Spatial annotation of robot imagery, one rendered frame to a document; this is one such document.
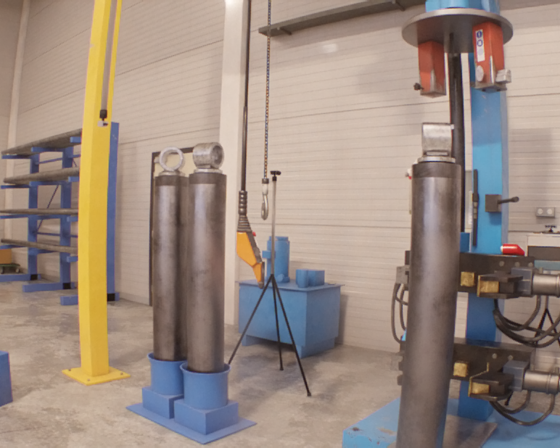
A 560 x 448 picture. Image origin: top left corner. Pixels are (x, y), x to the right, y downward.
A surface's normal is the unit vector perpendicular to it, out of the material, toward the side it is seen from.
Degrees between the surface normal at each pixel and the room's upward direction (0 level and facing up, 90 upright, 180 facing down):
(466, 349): 90
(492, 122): 90
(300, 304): 90
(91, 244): 90
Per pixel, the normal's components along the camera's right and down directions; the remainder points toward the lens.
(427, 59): -0.88, -0.01
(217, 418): 0.77, 0.03
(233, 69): -0.64, 0.00
